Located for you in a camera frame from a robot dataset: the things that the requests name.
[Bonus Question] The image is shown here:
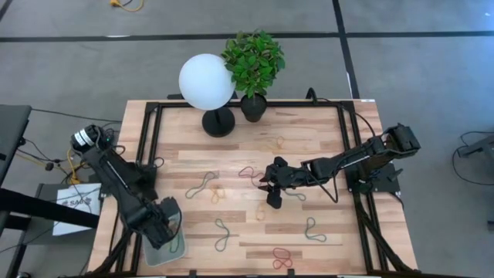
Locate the white printed paper sheet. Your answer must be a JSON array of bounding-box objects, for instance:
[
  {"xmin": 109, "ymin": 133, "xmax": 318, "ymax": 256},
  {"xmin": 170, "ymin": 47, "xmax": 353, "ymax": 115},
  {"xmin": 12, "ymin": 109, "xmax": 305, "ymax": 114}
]
[{"xmin": 52, "ymin": 183, "xmax": 102, "ymax": 237}]

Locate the green plant in black pot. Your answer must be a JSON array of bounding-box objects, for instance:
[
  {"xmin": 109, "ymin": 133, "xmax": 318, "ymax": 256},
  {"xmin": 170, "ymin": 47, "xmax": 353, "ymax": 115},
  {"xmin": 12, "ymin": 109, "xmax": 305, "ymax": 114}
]
[{"xmin": 220, "ymin": 29, "xmax": 286, "ymax": 124}]

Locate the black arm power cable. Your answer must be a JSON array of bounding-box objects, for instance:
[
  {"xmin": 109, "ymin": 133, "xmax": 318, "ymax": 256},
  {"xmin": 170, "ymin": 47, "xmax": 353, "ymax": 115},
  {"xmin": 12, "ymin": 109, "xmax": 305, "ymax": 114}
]
[{"xmin": 312, "ymin": 96, "xmax": 377, "ymax": 138}]

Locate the green rubber band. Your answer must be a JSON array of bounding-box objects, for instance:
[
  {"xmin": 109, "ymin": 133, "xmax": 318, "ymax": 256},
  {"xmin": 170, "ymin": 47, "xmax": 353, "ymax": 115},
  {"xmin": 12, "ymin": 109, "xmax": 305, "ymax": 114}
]
[{"xmin": 168, "ymin": 230, "xmax": 182, "ymax": 255}]

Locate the white globe lamp black base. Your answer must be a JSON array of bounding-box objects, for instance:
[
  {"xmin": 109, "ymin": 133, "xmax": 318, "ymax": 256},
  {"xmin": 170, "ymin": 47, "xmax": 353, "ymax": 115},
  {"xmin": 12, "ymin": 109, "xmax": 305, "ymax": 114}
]
[{"xmin": 178, "ymin": 53, "xmax": 237, "ymax": 138}]

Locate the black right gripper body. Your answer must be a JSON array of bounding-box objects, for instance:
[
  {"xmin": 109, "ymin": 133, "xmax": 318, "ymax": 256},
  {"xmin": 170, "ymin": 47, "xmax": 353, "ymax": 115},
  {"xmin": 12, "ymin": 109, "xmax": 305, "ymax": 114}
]
[{"xmin": 266, "ymin": 156, "xmax": 313, "ymax": 191}]

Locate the red rubber band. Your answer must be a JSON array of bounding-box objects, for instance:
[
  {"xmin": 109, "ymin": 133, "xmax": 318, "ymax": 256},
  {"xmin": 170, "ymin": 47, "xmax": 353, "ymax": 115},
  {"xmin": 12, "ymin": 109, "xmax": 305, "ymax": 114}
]
[
  {"xmin": 272, "ymin": 247, "xmax": 294, "ymax": 270},
  {"xmin": 238, "ymin": 165, "xmax": 266, "ymax": 187}
]

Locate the black desk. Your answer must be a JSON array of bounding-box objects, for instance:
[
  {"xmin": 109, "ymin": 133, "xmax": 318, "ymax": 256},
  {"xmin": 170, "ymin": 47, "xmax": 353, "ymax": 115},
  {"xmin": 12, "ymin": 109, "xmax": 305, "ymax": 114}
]
[{"xmin": 0, "ymin": 103, "xmax": 33, "ymax": 186}]

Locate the yellow cable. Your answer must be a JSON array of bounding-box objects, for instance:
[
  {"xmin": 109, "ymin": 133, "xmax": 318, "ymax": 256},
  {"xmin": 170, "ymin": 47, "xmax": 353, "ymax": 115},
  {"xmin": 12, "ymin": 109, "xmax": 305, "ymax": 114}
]
[{"xmin": 66, "ymin": 145, "xmax": 84, "ymax": 185}]

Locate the grey plastic bin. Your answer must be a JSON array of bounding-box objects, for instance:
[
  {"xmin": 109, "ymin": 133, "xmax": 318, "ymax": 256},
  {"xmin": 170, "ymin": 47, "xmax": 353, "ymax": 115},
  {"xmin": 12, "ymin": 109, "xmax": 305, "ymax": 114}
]
[{"xmin": 141, "ymin": 200, "xmax": 187, "ymax": 267}]

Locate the yellow extension cord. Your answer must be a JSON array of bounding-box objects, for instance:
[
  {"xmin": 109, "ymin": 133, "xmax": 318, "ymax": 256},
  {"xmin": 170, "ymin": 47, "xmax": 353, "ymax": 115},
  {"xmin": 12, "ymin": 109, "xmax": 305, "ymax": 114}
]
[{"xmin": 109, "ymin": 0, "xmax": 144, "ymax": 12}]

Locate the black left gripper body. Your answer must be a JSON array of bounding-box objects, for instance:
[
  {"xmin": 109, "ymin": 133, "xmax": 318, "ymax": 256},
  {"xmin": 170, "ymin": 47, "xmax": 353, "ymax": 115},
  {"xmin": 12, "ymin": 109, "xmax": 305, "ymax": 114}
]
[{"xmin": 129, "ymin": 196, "xmax": 182, "ymax": 250}]

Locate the black metal stand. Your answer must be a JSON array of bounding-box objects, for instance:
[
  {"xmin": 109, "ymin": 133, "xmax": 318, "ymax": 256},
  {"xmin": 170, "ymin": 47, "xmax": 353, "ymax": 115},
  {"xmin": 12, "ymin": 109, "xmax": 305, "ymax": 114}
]
[{"xmin": 457, "ymin": 133, "xmax": 494, "ymax": 159}]

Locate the teal rubber band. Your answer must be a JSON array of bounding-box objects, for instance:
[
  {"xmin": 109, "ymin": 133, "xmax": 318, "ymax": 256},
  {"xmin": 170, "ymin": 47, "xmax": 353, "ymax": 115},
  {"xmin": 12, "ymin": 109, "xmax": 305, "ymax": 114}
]
[
  {"xmin": 303, "ymin": 216, "xmax": 328, "ymax": 243},
  {"xmin": 214, "ymin": 218, "xmax": 232, "ymax": 253},
  {"xmin": 184, "ymin": 171, "xmax": 217, "ymax": 200},
  {"xmin": 283, "ymin": 188, "xmax": 307, "ymax": 202}
]

